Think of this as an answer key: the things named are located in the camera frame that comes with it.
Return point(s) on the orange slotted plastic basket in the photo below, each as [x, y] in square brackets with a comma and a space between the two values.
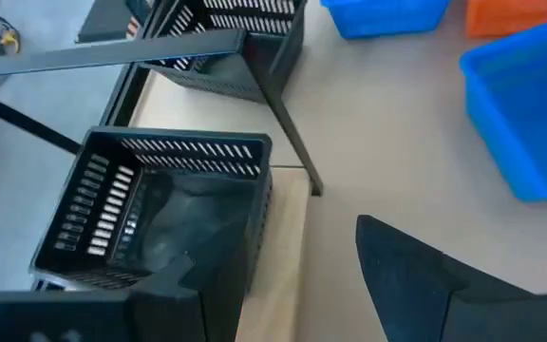
[515, 19]

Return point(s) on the black diagonal frame bar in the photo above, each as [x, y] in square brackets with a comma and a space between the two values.
[22, 121]

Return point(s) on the blue slotted plastic basket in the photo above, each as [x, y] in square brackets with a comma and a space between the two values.
[382, 19]
[530, 119]

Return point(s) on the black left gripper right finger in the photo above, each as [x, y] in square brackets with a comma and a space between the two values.
[406, 294]

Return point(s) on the black metal shelf, wooden board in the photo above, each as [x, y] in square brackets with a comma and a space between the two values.
[283, 237]

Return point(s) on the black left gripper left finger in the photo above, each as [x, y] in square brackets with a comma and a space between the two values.
[159, 318]

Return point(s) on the black slotted plastic basket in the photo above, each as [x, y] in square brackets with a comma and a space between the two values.
[197, 214]
[207, 83]

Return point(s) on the black table edge rail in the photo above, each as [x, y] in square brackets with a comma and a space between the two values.
[121, 100]

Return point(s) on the dark flat panel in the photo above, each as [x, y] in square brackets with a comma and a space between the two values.
[107, 21]

